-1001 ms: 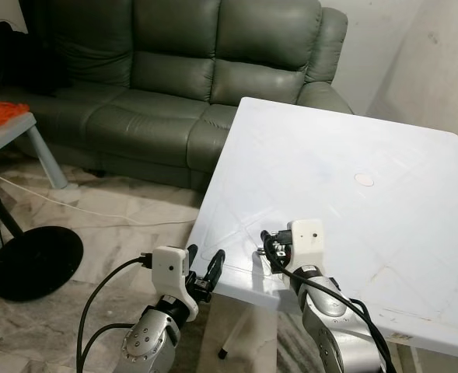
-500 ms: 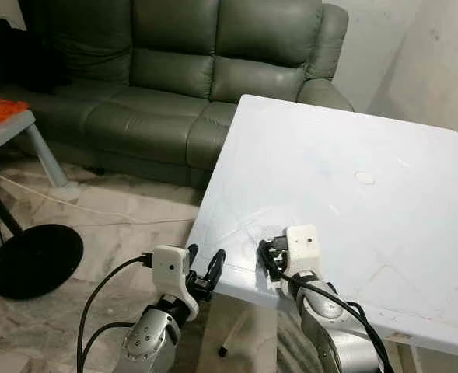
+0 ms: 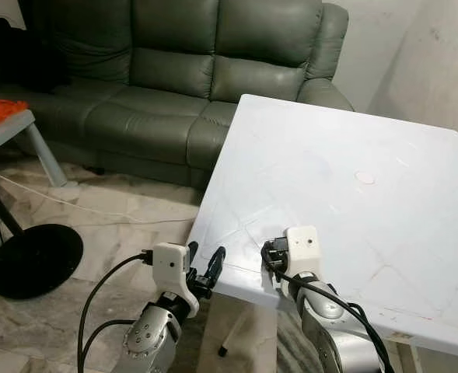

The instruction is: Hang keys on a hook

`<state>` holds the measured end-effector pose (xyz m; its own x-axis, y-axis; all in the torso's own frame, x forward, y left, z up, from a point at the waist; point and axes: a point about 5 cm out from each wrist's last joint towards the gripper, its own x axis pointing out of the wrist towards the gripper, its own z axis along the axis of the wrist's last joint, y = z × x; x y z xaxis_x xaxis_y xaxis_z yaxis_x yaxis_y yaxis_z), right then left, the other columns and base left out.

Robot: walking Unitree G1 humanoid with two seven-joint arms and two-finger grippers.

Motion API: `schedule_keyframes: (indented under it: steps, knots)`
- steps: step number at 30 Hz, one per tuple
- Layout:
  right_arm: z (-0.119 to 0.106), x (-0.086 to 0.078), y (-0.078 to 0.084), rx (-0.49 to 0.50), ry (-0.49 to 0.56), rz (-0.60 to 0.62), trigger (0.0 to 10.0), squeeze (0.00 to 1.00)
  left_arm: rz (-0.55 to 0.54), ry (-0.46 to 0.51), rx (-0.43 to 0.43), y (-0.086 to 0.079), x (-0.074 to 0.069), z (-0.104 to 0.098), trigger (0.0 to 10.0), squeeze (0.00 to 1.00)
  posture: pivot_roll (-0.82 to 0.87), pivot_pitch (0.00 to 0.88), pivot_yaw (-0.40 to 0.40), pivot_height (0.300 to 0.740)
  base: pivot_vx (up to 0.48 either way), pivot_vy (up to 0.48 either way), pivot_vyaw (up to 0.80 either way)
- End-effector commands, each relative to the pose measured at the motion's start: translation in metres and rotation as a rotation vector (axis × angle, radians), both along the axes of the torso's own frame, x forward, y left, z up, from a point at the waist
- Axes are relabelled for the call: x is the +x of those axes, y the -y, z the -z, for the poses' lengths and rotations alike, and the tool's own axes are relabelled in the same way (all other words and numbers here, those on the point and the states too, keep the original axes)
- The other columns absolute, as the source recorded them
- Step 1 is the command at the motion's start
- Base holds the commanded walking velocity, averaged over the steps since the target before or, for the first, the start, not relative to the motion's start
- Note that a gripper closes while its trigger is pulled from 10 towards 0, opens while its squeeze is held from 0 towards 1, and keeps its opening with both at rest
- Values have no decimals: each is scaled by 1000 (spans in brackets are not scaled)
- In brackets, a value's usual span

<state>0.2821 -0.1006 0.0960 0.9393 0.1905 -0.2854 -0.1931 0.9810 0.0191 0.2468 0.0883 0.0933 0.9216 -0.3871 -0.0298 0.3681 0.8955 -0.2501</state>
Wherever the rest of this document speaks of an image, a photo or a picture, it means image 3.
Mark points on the white plastic table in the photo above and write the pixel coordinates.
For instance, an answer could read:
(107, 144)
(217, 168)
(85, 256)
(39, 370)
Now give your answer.
(345, 225)

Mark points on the small pink round disc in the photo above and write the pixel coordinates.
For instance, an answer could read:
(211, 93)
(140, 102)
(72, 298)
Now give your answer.
(365, 178)

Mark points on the green leather sofa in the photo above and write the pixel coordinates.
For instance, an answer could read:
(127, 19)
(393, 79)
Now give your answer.
(159, 109)

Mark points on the grey side table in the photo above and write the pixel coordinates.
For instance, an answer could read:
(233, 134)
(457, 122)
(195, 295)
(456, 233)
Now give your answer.
(7, 132)

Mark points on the black cloth bundle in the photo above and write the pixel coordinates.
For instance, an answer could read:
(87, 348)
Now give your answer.
(30, 58)

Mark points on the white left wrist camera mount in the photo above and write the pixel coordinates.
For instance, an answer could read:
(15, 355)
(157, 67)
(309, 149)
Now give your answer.
(170, 268)

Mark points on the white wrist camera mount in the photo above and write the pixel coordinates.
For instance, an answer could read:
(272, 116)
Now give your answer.
(305, 249)
(170, 268)

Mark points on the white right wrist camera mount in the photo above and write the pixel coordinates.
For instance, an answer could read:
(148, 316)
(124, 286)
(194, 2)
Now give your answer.
(305, 249)

